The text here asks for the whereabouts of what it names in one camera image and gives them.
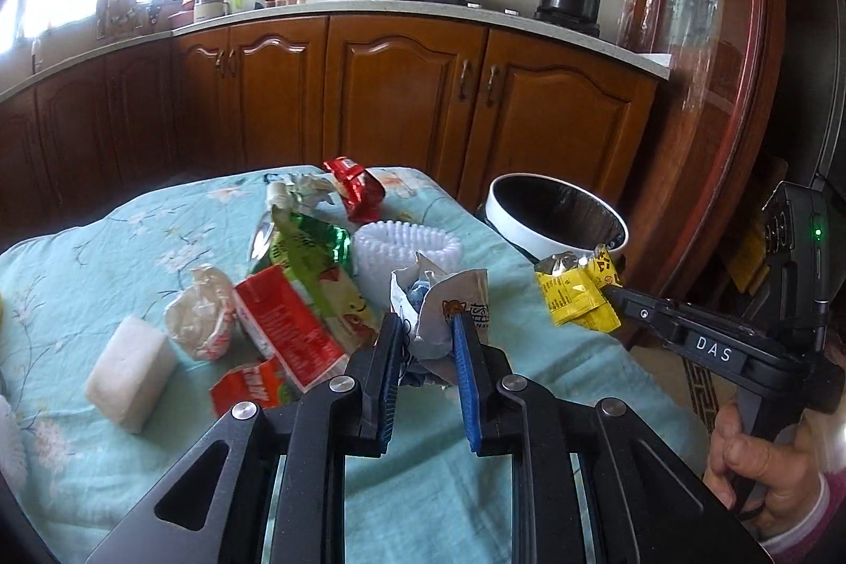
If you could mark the white foam block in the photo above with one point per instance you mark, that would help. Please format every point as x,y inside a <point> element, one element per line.
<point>131,373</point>

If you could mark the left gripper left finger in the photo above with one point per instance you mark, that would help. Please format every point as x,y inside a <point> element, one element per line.
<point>377,375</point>

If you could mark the yellow snack wrapper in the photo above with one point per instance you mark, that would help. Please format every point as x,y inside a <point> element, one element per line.
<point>573,289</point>

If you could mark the red torn wrapper piece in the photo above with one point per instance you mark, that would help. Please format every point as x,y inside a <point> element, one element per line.
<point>264,384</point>

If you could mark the right hand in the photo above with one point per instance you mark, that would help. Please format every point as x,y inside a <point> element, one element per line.
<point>789,472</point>

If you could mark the wooden glass door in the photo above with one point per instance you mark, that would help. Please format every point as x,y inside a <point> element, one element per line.
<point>704,132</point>

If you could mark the red white carton box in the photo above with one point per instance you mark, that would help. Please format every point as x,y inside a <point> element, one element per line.
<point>282,327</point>

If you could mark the lower wooden kitchen cabinets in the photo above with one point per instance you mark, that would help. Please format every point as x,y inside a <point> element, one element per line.
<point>463,102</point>

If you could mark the light blue floral tablecloth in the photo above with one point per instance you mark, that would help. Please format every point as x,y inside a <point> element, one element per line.
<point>429,499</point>

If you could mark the red crumpled snack bag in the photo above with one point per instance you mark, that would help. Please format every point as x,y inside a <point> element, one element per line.
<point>360,191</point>

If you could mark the green apple juice pouch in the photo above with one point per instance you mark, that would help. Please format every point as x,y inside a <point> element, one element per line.
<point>315,256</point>

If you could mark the white paper wrapper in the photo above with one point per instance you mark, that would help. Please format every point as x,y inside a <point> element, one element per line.
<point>427,299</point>

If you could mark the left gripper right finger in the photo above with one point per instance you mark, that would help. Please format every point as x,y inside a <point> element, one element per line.
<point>479,368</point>

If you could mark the white rim trash bin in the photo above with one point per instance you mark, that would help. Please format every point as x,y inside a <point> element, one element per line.
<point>541,216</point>

